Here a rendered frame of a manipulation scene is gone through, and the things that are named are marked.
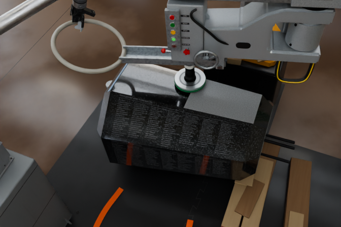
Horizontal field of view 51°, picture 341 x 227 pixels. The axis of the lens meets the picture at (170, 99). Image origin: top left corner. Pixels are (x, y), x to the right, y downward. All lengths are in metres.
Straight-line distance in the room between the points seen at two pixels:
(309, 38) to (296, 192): 1.32
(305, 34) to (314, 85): 1.75
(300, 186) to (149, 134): 1.26
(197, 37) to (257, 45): 0.34
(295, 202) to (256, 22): 1.49
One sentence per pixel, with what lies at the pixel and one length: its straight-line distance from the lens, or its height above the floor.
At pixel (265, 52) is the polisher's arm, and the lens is 2.15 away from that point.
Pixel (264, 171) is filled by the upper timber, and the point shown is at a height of 0.20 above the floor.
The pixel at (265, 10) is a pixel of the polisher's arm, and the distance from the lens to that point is 2.01.
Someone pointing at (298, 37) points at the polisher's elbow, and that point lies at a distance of 2.11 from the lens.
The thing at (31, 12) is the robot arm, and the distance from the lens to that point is 2.24.
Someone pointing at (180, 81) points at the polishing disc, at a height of 0.89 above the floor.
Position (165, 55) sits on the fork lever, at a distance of 2.39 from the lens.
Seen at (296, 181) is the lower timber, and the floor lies 0.09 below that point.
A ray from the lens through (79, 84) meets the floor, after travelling 3.86.
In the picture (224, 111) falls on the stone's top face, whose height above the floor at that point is 0.85.
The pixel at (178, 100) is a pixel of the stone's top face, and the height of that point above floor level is 0.85.
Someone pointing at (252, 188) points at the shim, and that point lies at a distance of 2.79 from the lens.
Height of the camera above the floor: 2.69
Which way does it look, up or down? 50 degrees down
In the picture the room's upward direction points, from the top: 5 degrees counter-clockwise
